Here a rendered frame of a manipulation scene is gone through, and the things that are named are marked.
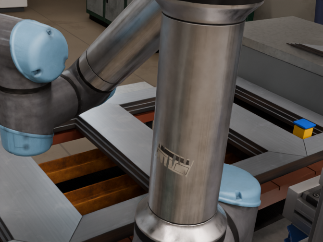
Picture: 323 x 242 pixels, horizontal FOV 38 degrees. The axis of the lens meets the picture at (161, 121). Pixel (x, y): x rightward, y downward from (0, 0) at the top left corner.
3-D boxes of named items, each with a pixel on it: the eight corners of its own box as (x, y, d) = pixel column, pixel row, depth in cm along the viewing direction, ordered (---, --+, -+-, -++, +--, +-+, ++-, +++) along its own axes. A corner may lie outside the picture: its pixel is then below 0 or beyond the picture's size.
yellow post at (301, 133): (285, 167, 189) (294, 125, 181) (293, 164, 192) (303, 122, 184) (294, 174, 186) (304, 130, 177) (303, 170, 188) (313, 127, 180)
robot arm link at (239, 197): (261, 236, 78) (276, 166, 73) (229, 287, 68) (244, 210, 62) (196, 211, 84) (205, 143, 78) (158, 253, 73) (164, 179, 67)
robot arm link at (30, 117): (79, 137, 75) (79, 71, 70) (28, 166, 66) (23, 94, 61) (42, 123, 78) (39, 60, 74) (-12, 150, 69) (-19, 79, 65)
